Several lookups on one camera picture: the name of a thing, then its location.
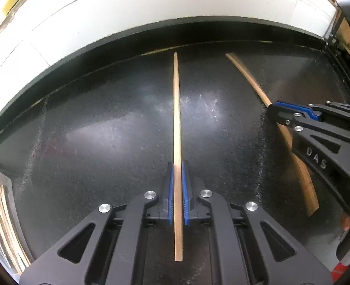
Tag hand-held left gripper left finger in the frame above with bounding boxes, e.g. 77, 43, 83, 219
20, 164, 175, 285

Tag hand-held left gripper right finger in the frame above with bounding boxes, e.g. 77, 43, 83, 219
181, 162, 333, 285

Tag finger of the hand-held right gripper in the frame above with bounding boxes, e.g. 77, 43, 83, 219
274, 101, 350, 132
267, 106, 350, 149

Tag single wooden chopstick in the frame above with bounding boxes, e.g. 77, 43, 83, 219
225, 52, 320, 217
173, 52, 184, 262

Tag spread of wooden chopsticks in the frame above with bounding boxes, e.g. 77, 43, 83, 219
0, 184, 31, 271

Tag black metal rack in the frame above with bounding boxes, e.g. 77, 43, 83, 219
322, 0, 350, 86

